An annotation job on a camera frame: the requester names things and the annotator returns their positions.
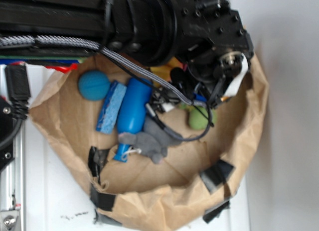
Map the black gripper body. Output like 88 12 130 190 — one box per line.
169 0 255 110

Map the green plush animal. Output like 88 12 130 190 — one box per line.
178 103 208 130

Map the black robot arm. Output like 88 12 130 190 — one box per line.
0 0 254 107

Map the yellow microfiber cloth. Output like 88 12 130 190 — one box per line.
150 64 182 82

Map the blue plastic bottle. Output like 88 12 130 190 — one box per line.
114 78 153 163

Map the grey plush elephant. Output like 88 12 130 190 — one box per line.
118 116 182 164

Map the blue textured ball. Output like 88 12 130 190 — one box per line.
78 70 110 101

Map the blue sponge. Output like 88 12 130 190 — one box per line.
96 80 127 134

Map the brown paper bag bin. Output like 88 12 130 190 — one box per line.
29 55 269 231

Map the braided grey cable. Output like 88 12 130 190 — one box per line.
0 34 218 142

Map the black cable connector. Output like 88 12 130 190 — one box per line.
4 65 31 120

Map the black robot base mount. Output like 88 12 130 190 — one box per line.
0 96 15 172

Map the aluminium frame rail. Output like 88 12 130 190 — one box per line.
0 65 26 231

